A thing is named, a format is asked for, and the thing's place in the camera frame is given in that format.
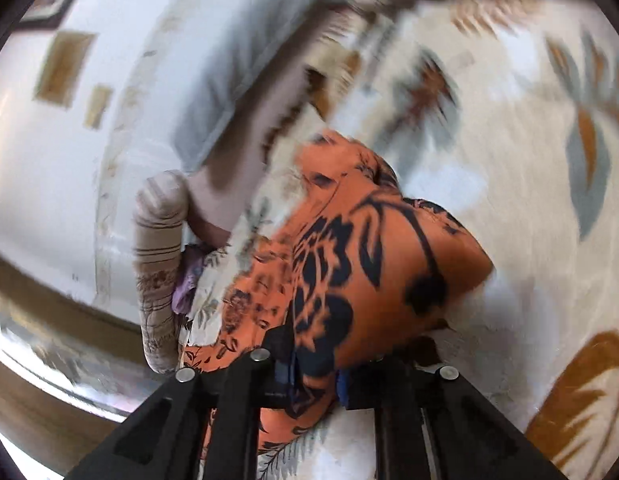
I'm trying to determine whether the purple cloth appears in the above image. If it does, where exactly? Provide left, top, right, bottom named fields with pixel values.
left=172, top=244, right=206, bottom=314

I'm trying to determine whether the grey pillow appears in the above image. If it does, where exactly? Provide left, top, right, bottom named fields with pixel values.
left=172, top=0, right=321, bottom=172

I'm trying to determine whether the beige wall switch plate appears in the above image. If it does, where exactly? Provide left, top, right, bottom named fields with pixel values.
left=84, top=84, right=113, bottom=130

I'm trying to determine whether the pink bed sheet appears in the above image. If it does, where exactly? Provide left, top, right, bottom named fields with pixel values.
left=188, top=9, right=334, bottom=248

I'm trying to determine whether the striped bolster pillow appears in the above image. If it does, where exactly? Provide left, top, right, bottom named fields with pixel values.
left=132, top=170, right=189, bottom=374

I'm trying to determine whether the leaf pattern blanket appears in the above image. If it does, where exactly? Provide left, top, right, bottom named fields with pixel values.
left=183, top=0, right=619, bottom=479

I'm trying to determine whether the stained glass wooden door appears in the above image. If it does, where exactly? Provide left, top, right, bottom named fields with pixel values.
left=0, top=257, right=164, bottom=474

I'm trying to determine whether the orange floral blouse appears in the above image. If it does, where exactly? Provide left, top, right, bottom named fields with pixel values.
left=184, top=130, right=493, bottom=452

